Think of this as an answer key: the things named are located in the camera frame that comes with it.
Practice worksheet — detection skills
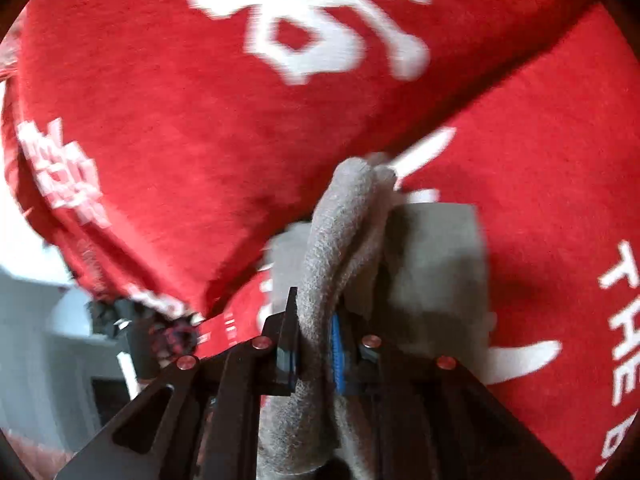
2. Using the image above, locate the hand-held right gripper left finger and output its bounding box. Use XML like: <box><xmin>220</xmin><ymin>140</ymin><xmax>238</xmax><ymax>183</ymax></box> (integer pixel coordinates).
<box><xmin>55</xmin><ymin>287</ymin><xmax>302</xmax><ymax>480</ymax></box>

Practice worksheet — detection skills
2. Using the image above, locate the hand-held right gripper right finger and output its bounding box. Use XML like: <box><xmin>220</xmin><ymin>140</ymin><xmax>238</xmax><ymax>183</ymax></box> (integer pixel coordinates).
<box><xmin>329</xmin><ymin>314</ymin><xmax>572</xmax><ymax>480</ymax></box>

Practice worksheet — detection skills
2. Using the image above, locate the grey small garment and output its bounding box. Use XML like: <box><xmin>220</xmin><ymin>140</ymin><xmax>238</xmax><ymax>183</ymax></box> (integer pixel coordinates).
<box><xmin>256</xmin><ymin>156</ymin><xmax>497</xmax><ymax>480</ymax></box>

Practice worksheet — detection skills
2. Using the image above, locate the red and navy plaid cloth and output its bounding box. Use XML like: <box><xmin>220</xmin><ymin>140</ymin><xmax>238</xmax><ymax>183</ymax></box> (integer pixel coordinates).
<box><xmin>147</xmin><ymin>312</ymin><xmax>201</xmax><ymax>361</ymax></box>

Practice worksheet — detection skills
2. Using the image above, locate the black garment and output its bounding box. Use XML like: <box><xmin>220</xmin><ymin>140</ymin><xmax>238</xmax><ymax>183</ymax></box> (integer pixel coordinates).
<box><xmin>86</xmin><ymin>297</ymin><xmax>136</xmax><ymax>338</ymax></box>

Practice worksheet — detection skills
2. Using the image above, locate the red printed blanket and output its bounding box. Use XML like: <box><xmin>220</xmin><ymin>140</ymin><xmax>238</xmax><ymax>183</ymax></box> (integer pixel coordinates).
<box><xmin>0</xmin><ymin>0</ymin><xmax>640</xmax><ymax>480</ymax></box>

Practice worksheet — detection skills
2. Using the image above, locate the white cabinet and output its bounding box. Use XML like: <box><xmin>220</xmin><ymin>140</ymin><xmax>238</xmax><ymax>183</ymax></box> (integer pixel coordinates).
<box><xmin>0</xmin><ymin>267</ymin><xmax>141</xmax><ymax>443</ymax></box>

